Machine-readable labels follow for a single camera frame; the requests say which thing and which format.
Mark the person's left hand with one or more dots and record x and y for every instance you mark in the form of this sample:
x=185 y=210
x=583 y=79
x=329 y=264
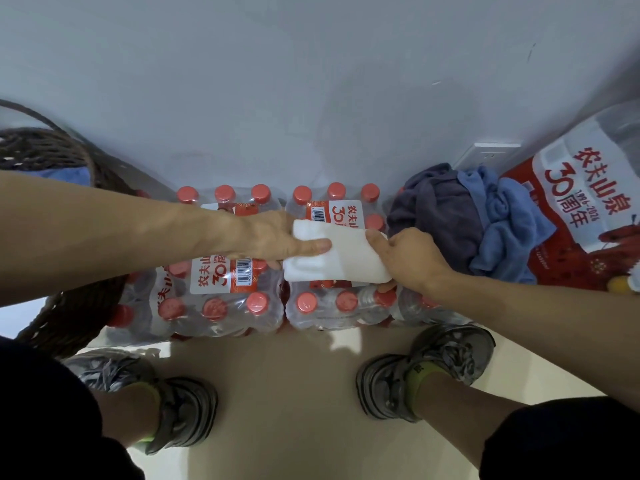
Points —
x=265 y=237

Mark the person's right hand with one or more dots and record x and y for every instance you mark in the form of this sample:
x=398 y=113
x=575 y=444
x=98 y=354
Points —
x=412 y=259

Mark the dark grey towel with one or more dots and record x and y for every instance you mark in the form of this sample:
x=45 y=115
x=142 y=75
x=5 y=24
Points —
x=440 y=209

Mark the cream towel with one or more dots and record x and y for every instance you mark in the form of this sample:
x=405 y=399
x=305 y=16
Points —
x=345 y=259

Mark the light blue towel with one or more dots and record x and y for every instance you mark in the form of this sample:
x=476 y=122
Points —
x=65 y=175
x=510 y=229

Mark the dark brown wicker basket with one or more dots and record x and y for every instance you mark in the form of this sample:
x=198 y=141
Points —
x=75 y=314

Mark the white towel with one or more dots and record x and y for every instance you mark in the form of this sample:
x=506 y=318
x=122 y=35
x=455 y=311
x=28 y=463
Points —
x=20 y=317

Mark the person's left forearm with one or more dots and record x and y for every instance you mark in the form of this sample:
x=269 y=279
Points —
x=100 y=234

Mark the person's right forearm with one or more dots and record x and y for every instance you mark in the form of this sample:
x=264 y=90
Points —
x=550 y=324

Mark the person's right grey shoe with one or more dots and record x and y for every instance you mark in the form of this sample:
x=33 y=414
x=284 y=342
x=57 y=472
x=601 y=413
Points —
x=380 y=384

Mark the person's grey shoe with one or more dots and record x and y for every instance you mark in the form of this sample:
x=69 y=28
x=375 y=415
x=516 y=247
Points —
x=185 y=409
x=380 y=384

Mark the person's left grey shoe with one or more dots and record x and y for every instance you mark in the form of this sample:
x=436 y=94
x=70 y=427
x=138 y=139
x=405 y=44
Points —
x=185 y=409

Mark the white wall socket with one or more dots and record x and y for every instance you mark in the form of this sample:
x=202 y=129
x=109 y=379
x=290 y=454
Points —
x=487 y=154

